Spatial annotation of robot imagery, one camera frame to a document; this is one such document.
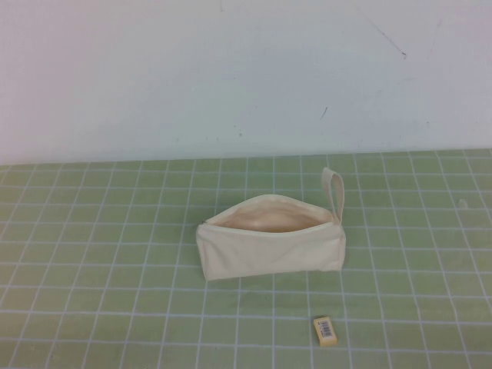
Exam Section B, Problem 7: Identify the yellow eraser with barcode label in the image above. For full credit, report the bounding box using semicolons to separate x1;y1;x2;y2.
313;315;340;346

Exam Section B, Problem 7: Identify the cream canvas pencil case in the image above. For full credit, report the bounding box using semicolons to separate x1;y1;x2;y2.
195;167;347;286

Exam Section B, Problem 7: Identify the green grid cutting mat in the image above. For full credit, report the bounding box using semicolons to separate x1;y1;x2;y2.
0;148;492;369

